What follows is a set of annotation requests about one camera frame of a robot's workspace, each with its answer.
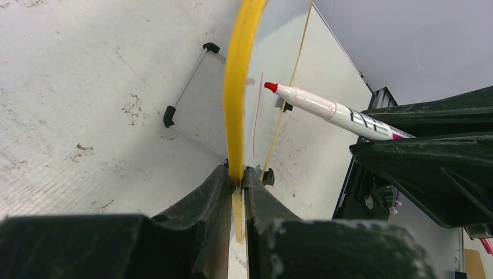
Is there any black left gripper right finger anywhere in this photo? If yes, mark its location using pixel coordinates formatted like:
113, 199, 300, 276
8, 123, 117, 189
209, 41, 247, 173
243, 167, 385, 278

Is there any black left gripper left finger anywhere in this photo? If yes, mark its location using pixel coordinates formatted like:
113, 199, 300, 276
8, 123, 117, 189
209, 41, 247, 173
151, 164, 232, 278

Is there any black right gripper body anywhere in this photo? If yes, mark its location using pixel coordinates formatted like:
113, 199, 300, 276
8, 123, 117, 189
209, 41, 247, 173
350, 87, 492, 228

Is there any white marker pen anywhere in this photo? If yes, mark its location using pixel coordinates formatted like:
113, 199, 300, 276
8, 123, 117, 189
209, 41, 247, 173
264, 82, 414, 141

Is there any yellow-framed whiteboard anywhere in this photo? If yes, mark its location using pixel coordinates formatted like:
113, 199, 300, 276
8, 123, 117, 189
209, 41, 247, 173
223, 1, 313, 243

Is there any black-footed wire whiteboard stand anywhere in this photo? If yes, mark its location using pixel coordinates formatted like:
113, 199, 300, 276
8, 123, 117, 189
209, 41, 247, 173
162, 42, 275, 187

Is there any aluminium frame rail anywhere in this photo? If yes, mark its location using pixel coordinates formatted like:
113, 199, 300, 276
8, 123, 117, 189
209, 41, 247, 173
368, 87, 398, 109

